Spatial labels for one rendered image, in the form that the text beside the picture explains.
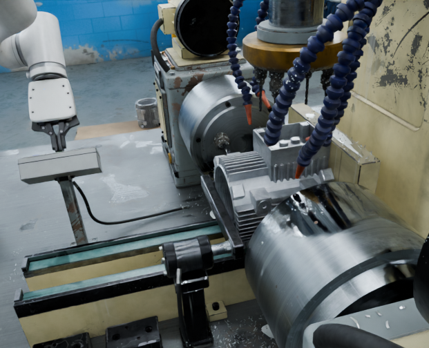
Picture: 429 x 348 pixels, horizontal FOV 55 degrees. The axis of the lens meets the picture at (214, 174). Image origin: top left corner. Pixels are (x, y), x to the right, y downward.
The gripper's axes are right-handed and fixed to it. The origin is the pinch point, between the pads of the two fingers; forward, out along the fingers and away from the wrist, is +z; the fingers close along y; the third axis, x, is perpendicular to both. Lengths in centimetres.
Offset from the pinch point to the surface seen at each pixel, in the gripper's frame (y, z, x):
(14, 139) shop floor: -82, -87, 287
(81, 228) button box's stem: 0.8, 19.8, 9.1
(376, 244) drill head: 42, 32, -53
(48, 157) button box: -2.1, 3.6, -3.6
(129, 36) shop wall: 44, -263, 462
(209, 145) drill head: 34.7, 6.3, -2.1
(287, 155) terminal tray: 44, 16, -27
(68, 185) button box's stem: 0.5, 9.8, 1.2
